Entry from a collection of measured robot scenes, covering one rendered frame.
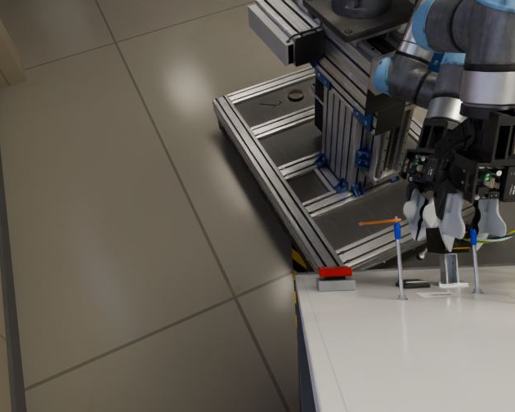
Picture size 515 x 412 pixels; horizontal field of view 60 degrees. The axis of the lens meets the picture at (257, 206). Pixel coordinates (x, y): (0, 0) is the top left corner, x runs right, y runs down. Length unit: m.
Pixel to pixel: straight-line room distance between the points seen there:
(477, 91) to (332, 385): 0.43
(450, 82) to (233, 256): 1.44
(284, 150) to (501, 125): 1.70
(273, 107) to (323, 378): 2.23
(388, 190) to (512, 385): 1.80
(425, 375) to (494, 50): 0.41
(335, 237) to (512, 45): 1.38
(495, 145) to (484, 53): 0.11
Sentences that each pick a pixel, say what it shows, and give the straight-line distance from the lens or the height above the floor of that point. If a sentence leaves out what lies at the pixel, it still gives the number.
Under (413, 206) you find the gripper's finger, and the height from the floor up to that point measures 1.09.
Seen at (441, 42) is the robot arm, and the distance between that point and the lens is 0.70.
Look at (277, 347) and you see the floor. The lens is 1.88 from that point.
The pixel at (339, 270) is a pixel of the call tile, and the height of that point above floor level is 1.13.
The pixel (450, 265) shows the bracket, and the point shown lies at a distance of 0.78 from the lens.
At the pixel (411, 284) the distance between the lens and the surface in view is 0.73.
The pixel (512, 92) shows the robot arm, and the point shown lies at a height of 1.39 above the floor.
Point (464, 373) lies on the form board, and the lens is 0.32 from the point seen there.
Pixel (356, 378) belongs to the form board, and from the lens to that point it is 0.30.
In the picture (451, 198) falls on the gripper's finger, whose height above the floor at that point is 1.25.
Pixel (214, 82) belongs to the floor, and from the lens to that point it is 3.09.
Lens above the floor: 1.74
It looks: 50 degrees down
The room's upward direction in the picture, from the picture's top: 7 degrees counter-clockwise
